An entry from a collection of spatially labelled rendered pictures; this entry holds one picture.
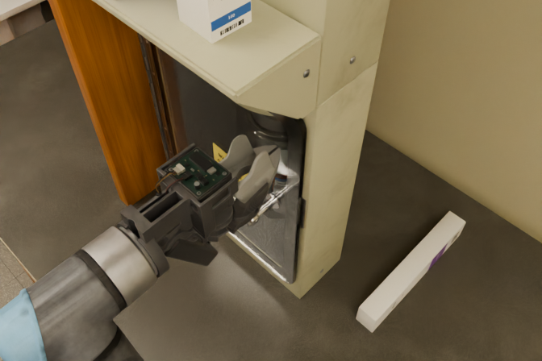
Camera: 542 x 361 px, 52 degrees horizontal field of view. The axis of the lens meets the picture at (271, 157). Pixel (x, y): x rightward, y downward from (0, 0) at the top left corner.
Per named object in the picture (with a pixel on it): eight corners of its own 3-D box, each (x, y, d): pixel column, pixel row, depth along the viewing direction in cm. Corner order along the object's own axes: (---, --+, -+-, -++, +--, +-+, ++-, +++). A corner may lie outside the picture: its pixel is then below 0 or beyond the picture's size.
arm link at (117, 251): (133, 318, 57) (88, 268, 61) (168, 288, 59) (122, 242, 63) (118, 284, 51) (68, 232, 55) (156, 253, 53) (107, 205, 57)
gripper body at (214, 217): (244, 176, 58) (152, 248, 52) (247, 221, 64) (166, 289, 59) (196, 138, 61) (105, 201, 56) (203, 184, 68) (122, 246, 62)
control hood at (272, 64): (135, -11, 74) (120, -83, 67) (318, 109, 60) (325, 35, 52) (61, 27, 69) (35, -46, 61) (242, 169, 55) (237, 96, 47)
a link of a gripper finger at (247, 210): (277, 189, 64) (222, 237, 60) (277, 197, 65) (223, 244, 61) (248, 168, 66) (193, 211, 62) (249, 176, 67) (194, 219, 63)
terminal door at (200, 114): (178, 183, 106) (141, 6, 75) (295, 285, 92) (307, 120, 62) (175, 185, 106) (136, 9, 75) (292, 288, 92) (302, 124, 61)
